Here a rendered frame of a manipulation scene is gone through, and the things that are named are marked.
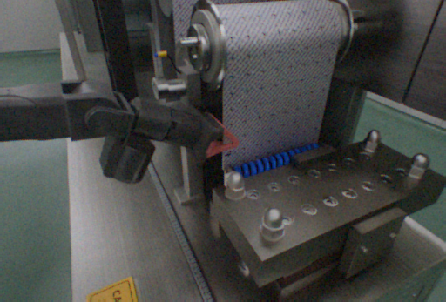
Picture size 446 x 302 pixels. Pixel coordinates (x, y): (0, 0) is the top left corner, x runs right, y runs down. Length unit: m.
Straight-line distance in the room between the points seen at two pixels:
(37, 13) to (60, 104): 5.64
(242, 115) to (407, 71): 0.30
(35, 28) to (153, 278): 5.68
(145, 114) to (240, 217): 0.21
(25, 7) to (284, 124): 5.65
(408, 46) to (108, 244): 0.66
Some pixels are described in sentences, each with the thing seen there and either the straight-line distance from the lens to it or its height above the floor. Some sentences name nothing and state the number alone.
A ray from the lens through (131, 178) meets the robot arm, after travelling 0.46.
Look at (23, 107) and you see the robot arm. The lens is 0.39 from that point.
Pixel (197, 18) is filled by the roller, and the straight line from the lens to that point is 0.51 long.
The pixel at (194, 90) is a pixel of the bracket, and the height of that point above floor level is 1.17.
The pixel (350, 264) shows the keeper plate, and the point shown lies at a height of 0.95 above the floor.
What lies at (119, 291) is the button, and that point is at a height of 0.92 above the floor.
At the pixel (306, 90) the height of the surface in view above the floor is 1.16.
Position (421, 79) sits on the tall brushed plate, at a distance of 0.62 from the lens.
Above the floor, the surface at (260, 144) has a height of 1.07.
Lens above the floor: 1.37
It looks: 31 degrees down
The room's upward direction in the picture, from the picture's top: straight up
